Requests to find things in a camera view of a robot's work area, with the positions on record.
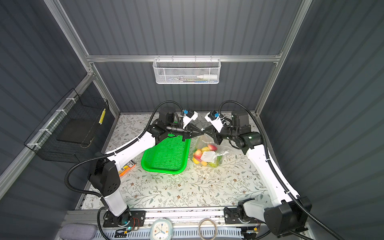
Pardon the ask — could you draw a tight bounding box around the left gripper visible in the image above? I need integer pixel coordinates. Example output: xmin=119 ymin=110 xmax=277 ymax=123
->
xmin=165 ymin=123 xmax=203 ymax=142

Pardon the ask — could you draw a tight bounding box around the clear zip top bag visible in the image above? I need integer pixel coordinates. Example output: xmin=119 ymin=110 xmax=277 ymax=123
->
xmin=192 ymin=135 xmax=231 ymax=168

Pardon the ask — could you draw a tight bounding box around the light green fruit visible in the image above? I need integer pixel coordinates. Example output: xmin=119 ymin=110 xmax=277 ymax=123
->
xmin=208 ymin=162 xmax=219 ymax=168

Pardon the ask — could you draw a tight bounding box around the green plastic basket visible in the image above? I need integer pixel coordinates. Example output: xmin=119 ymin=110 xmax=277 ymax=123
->
xmin=141 ymin=132 xmax=191 ymax=175

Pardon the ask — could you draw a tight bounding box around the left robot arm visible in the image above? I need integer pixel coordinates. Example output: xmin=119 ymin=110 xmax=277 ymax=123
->
xmin=88 ymin=107 xmax=203 ymax=218

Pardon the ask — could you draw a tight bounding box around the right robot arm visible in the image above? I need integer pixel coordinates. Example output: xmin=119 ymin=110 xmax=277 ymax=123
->
xmin=204 ymin=110 xmax=312 ymax=236

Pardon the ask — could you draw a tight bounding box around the pack of coloured markers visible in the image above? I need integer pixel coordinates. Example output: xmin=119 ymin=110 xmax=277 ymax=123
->
xmin=119 ymin=160 xmax=136 ymax=178

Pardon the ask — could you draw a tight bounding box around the white analog clock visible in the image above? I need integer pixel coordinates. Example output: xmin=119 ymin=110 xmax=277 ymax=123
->
xmin=150 ymin=219 xmax=173 ymax=240

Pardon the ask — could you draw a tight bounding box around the grey cloth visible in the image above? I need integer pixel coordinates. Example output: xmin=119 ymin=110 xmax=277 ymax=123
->
xmin=59 ymin=224 xmax=97 ymax=240

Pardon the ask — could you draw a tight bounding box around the white wire mesh basket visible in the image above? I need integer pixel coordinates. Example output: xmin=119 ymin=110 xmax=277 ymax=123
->
xmin=153 ymin=60 xmax=222 ymax=85

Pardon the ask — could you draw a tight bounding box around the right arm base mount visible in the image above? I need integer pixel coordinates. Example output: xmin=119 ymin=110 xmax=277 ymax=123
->
xmin=224 ymin=207 xmax=262 ymax=225

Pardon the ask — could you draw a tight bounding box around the coiled beige cable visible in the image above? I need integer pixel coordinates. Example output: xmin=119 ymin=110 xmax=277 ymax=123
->
xmin=197 ymin=217 xmax=218 ymax=240

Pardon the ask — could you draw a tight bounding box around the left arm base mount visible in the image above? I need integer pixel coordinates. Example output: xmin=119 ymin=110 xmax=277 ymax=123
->
xmin=103 ymin=210 xmax=147 ymax=228

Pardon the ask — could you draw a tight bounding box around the black wire basket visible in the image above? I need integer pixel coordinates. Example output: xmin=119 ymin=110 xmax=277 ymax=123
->
xmin=24 ymin=91 xmax=114 ymax=163

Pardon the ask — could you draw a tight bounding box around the right black cable conduit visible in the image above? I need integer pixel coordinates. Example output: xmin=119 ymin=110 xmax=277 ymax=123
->
xmin=218 ymin=100 xmax=346 ymax=240

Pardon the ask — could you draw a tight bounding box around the black cable conduit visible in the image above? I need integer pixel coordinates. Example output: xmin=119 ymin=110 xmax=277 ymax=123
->
xmin=218 ymin=100 xmax=346 ymax=240
xmin=64 ymin=100 xmax=184 ymax=240

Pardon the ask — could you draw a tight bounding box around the left black cable conduit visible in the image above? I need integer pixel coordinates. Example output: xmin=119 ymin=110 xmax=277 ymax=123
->
xmin=64 ymin=100 xmax=184 ymax=240

